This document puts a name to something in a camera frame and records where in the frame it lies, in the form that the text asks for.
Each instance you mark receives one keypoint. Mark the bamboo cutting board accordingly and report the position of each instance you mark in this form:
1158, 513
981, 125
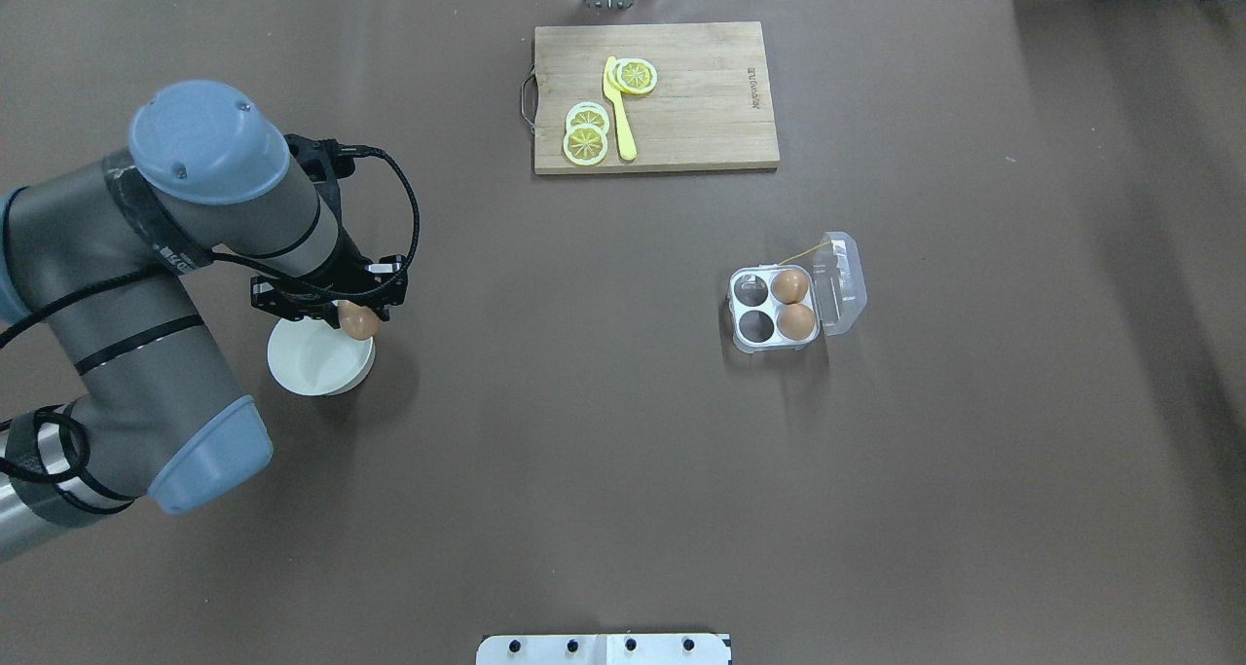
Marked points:
712, 109

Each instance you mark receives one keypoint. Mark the clear plastic egg box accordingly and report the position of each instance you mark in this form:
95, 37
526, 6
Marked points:
837, 294

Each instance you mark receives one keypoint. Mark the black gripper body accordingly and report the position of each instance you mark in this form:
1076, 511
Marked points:
343, 277

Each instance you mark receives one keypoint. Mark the white ceramic bowl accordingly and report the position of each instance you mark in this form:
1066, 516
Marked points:
307, 357

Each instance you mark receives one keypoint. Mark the brown egg from bowl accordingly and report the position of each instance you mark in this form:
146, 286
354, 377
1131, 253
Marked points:
358, 322

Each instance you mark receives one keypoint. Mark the brown egg in box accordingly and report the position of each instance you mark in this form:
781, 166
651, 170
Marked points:
790, 286
796, 322

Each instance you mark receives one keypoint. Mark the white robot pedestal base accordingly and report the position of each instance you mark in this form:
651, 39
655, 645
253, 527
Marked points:
606, 648

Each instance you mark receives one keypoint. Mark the yellow plastic knife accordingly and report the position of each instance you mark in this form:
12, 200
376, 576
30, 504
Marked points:
626, 145

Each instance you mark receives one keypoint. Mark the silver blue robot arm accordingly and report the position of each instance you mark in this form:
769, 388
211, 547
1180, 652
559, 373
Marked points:
98, 255

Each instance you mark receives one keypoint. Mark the lemon slice toy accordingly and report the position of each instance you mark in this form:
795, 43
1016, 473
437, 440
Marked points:
634, 75
587, 114
585, 145

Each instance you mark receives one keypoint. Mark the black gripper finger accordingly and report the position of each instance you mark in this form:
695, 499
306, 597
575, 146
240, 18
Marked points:
382, 309

